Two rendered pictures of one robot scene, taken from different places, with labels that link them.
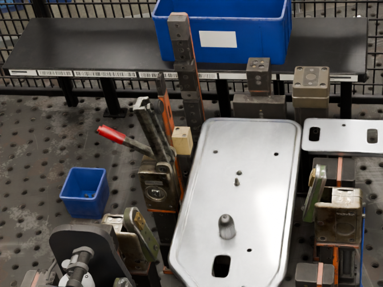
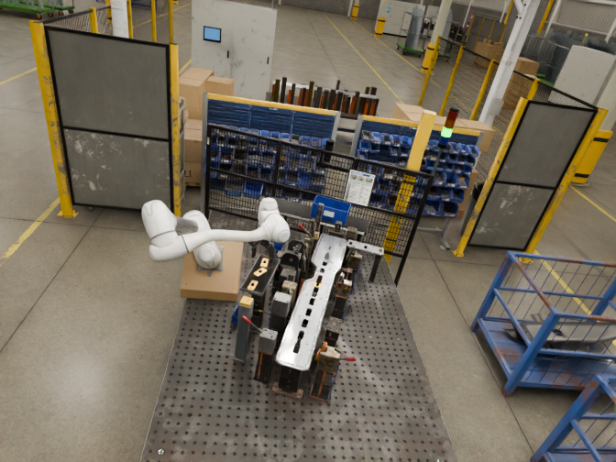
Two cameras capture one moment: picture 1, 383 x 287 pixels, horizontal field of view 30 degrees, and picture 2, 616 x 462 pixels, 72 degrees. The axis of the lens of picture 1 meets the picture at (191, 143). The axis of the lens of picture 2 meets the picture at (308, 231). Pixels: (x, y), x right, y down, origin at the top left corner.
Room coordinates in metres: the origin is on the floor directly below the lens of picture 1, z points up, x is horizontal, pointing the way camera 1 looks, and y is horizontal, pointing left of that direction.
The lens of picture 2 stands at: (-1.60, 0.63, 2.75)
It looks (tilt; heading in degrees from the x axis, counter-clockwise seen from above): 31 degrees down; 349
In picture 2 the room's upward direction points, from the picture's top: 10 degrees clockwise
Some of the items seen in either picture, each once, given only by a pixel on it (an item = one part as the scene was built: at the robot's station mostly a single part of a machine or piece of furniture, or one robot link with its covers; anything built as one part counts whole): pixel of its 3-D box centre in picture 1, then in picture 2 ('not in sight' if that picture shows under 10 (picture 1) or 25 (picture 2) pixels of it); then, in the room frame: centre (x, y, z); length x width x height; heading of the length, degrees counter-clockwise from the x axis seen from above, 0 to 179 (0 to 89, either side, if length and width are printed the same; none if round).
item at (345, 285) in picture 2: not in sight; (340, 301); (0.54, -0.11, 0.87); 0.12 x 0.09 x 0.35; 72
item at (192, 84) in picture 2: not in sight; (206, 110); (5.56, 1.28, 0.52); 1.20 x 0.80 x 1.05; 174
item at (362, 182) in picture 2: not in sight; (358, 187); (1.48, -0.35, 1.30); 0.23 x 0.02 x 0.31; 72
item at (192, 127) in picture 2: not in sight; (184, 137); (4.17, 1.45, 0.52); 1.21 x 0.81 x 1.05; 1
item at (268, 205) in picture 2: not in sight; (269, 212); (0.43, 0.46, 1.59); 0.13 x 0.11 x 0.16; 21
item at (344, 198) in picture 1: (338, 252); (351, 273); (0.86, -0.25, 0.87); 0.12 x 0.09 x 0.35; 72
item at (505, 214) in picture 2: not in sight; (523, 188); (2.53, -2.63, 1.00); 1.04 x 0.14 x 2.00; 87
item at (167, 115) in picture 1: (176, 162); not in sight; (1.13, 0.04, 0.95); 0.03 x 0.01 x 0.50; 162
